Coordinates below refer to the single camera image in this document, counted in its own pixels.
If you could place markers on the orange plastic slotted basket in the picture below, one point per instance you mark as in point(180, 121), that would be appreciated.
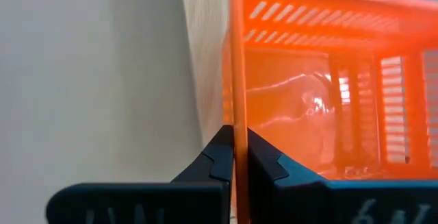
point(291, 97)

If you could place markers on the light wooden shelf board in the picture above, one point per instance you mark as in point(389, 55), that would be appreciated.
point(205, 46)

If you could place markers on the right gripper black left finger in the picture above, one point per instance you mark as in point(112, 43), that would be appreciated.
point(191, 200)

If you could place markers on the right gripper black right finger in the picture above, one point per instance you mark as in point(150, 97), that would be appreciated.
point(308, 200)

